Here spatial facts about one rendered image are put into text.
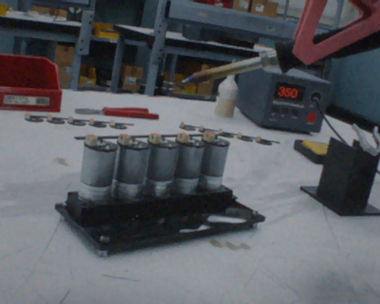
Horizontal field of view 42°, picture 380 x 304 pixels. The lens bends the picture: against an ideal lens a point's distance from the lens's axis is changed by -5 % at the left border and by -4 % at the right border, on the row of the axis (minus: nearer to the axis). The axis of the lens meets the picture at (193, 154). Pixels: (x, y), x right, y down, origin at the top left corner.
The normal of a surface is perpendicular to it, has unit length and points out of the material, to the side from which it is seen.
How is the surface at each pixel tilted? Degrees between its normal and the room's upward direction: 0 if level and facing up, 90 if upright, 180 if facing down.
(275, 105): 90
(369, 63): 90
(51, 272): 0
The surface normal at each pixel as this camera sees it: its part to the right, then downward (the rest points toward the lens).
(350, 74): -0.87, -0.03
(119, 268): 0.18, -0.95
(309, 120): 0.22, 0.30
